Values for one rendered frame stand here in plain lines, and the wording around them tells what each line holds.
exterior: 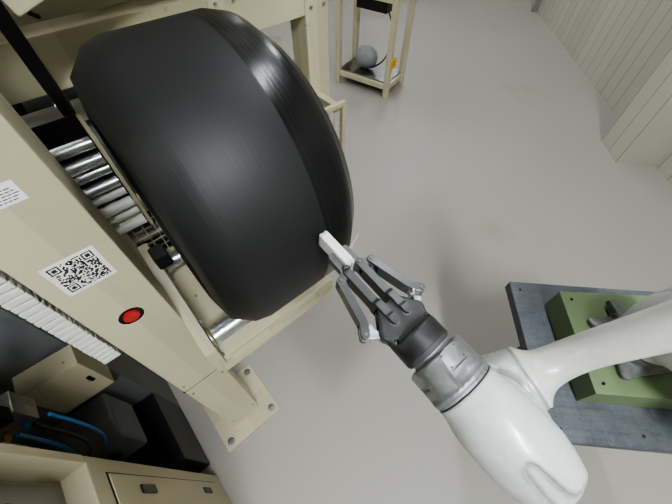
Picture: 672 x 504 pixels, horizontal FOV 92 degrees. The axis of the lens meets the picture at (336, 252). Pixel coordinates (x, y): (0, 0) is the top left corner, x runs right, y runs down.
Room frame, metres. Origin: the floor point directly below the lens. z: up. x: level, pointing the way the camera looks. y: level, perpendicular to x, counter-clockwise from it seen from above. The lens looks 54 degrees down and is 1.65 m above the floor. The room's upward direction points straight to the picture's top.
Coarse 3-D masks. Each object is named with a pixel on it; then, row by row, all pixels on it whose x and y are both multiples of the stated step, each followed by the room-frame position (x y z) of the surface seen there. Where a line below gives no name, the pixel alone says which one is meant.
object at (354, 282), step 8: (344, 272) 0.27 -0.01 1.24; (352, 272) 0.27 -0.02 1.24; (352, 280) 0.25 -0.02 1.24; (360, 280) 0.25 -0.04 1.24; (352, 288) 0.25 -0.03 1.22; (360, 288) 0.24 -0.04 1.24; (368, 288) 0.24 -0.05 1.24; (360, 296) 0.24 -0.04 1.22; (368, 296) 0.23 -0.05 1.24; (376, 296) 0.23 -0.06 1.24; (368, 304) 0.22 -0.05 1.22; (376, 304) 0.21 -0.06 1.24; (384, 304) 0.21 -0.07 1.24; (384, 312) 0.20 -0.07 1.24; (392, 312) 0.20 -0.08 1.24; (392, 320) 0.19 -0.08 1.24
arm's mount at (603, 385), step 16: (560, 304) 0.48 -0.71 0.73; (576, 304) 0.47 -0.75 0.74; (592, 304) 0.47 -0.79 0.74; (624, 304) 0.47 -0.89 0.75; (560, 320) 0.44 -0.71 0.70; (576, 320) 0.42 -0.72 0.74; (560, 336) 0.40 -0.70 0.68; (608, 368) 0.28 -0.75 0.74; (576, 384) 0.25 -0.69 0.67; (592, 384) 0.24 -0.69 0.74; (608, 384) 0.23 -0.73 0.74; (624, 384) 0.23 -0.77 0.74; (640, 384) 0.23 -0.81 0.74; (656, 384) 0.23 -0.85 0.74; (576, 400) 0.21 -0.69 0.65; (592, 400) 0.21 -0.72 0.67; (608, 400) 0.21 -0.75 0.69; (624, 400) 0.20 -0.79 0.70; (640, 400) 0.20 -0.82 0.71; (656, 400) 0.20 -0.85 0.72
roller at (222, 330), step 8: (224, 320) 0.34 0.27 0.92; (232, 320) 0.34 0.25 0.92; (240, 320) 0.34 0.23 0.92; (248, 320) 0.34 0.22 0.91; (216, 328) 0.31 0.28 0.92; (224, 328) 0.32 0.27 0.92; (232, 328) 0.32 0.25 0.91; (240, 328) 0.33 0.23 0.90; (216, 336) 0.30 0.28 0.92; (224, 336) 0.30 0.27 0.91
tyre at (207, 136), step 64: (128, 64) 0.44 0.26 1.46; (192, 64) 0.46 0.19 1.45; (256, 64) 0.48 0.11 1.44; (128, 128) 0.37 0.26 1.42; (192, 128) 0.37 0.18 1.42; (256, 128) 0.40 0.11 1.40; (320, 128) 0.44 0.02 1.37; (192, 192) 0.31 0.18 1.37; (256, 192) 0.33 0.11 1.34; (320, 192) 0.37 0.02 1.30; (192, 256) 0.28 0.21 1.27; (256, 256) 0.28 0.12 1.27; (320, 256) 0.34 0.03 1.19; (256, 320) 0.27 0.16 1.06
